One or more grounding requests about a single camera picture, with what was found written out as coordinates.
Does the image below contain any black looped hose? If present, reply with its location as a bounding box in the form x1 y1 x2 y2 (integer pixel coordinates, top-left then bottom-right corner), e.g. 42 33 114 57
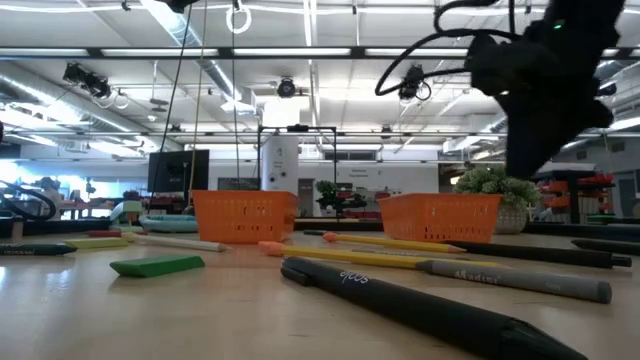
0 179 58 222

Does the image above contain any white cable ring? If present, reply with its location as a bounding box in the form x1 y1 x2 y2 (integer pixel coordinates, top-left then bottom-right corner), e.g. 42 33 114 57
225 4 253 36

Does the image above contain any small dark green plant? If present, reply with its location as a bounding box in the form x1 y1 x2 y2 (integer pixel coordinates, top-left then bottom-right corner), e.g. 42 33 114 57
314 179 369 217

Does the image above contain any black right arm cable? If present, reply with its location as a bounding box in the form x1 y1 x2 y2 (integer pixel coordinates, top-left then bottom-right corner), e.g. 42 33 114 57
374 0 524 97

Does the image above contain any white cylindrical column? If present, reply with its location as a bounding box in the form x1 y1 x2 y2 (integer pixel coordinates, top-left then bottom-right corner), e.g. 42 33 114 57
260 135 300 195

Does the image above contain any thin black cable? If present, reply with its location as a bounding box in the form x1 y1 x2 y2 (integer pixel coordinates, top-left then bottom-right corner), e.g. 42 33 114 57
148 3 195 202

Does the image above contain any thin dark hanging cable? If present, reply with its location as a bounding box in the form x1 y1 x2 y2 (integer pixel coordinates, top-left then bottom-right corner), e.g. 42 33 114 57
231 0 242 191

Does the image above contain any black aluminium table frame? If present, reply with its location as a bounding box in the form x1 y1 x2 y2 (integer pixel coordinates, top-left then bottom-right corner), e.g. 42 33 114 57
0 217 640 245

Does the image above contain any orange slotted plastic basket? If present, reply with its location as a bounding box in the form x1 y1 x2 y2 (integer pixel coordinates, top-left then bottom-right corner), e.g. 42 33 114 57
192 189 300 246
377 192 503 245

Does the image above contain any green eraser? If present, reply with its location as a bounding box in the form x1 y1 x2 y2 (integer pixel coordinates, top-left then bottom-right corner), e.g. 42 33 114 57
109 254 207 279

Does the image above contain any round black ceiling camera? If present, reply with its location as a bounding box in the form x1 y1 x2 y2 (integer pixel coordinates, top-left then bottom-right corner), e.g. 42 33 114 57
276 76 298 99

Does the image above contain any teal calculator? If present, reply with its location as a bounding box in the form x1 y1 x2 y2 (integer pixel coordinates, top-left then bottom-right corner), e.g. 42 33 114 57
138 214 199 234

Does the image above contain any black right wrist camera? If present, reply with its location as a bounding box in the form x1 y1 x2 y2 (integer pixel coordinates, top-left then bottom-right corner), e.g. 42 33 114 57
464 32 532 97

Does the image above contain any small pale green gadget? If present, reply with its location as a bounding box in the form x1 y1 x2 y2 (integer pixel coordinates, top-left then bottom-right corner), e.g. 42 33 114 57
108 199 145 233

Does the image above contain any black ceiling camera cluster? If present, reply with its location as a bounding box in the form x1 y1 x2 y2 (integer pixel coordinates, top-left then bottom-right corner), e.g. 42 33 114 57
61 61 113 100

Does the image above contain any yellow eraser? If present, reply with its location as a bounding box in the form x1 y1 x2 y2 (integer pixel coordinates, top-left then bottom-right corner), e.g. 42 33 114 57
63 236 131 251

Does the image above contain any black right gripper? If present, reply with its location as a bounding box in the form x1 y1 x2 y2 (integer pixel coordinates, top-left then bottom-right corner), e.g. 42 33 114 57
497 29 615 181

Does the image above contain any black pen with white logo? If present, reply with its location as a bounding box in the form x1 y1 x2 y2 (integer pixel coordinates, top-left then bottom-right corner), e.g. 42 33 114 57
279 255 590 360

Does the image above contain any yellow pencil with orange eraser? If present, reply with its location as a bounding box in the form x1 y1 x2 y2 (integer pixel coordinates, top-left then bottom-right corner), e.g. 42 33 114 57
321 231 467 255
257 240 502 270

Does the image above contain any black rack with red bins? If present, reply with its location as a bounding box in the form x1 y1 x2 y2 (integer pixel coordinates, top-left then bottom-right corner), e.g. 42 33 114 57
530 169 617 225

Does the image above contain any person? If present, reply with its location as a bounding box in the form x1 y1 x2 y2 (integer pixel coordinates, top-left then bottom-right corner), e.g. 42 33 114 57
35 176 65 222

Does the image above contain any black monitor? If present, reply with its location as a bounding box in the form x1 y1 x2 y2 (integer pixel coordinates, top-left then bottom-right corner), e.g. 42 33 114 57
147 149 211 194

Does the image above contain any green plant in white pot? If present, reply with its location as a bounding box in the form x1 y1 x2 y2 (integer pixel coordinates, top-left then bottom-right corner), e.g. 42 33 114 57
452 164 544 236

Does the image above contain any dark wall board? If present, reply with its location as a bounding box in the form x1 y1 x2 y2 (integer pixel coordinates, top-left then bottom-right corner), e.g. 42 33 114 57
216 176 261 192

